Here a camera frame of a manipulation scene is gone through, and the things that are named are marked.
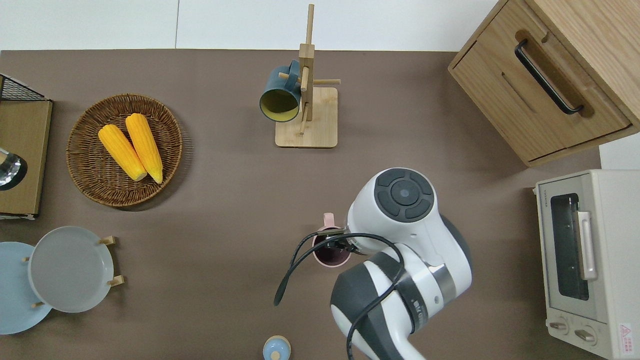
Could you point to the light blue plate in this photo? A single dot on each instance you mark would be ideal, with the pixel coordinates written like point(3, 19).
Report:
point(15, 300)

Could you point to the brown wicker basket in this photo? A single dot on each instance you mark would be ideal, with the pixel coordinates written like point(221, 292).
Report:
point(100, 185)

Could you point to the wooden cabinet box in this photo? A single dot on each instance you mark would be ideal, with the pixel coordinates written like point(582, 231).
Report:
point(600, 40)

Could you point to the grey plate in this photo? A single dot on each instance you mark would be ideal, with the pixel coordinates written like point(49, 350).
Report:
point(70, 270)

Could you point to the wooden mug rack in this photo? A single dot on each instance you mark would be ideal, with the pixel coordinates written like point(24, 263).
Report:
point(320, 130)

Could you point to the wooden plate rack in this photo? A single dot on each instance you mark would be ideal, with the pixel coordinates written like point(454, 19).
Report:
point(111, 240)

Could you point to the white toaster oven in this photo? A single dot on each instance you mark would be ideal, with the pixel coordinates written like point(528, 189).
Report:
point(615, 250)

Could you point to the yellow corn cob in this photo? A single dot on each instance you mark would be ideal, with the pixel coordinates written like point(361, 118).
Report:
point(122, 152)
point(145, 145)

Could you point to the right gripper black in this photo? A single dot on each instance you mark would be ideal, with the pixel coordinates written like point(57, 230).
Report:
point(345, 242)

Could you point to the dark blue mug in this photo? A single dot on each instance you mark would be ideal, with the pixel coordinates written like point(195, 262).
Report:
point(280, 90)

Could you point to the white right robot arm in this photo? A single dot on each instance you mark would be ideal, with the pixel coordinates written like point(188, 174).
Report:
point(405, 240)

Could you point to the brown table mat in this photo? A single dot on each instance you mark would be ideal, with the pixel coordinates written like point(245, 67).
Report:
point(225, 175)

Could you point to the pink mug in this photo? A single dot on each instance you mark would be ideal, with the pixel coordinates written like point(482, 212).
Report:
point(330, 260)

